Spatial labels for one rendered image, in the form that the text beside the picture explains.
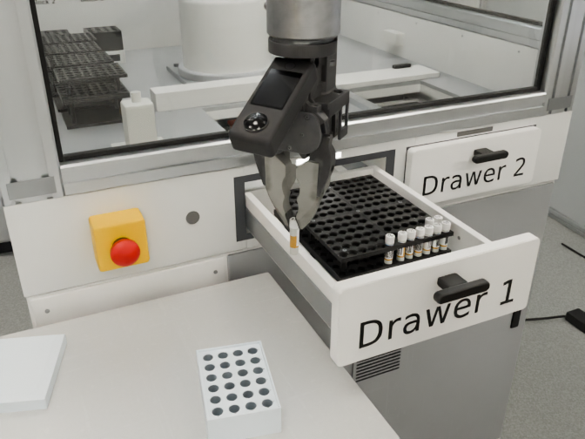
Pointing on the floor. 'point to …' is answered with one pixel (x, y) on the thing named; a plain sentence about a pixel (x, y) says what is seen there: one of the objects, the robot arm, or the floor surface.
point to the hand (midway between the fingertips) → (292, 219)
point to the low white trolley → (289, 339)
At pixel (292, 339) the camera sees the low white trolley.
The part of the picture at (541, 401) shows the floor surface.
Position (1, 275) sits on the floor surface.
